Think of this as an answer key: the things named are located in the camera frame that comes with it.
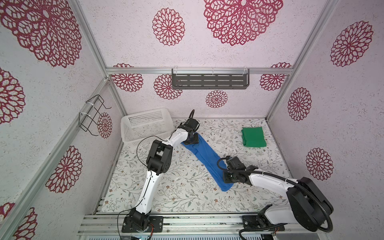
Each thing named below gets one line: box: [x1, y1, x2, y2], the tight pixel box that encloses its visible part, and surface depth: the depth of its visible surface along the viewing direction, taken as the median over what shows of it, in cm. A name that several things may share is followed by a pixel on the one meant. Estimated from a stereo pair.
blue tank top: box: [180, 132, 234, 192], surface depth 96 cm
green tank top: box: [241, 127, 267, 148], surface depth 108 cm
